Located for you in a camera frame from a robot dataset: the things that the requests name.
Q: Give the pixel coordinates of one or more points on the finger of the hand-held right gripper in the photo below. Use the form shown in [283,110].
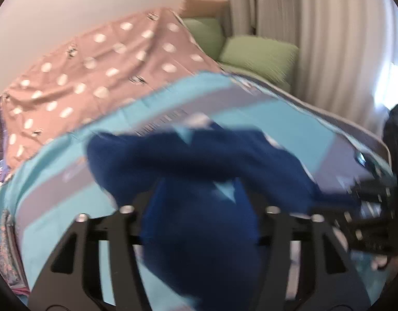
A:
[364,230]
[374,188]

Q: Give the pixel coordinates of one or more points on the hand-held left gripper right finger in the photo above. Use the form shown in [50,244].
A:
[278,231]

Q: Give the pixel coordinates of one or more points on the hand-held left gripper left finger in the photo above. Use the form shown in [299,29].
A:
[127,228]

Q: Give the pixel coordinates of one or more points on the navy star-print fleece garment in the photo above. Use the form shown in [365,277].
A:
[199,220]

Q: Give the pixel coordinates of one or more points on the blue and grey striped blanket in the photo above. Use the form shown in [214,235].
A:
[56,194]

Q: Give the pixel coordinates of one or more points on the colourful patterned cloth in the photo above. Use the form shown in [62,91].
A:
[4,252]

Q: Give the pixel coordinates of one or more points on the white curtain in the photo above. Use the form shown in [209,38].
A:
[315,39]

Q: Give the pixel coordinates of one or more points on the pink dotted bed sheet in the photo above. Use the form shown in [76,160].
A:
[98,81]

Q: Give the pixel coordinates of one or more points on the green pillow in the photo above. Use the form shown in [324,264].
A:
[204,34]
[260,58]

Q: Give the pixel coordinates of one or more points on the tan cushion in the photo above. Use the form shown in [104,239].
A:
[205,5]

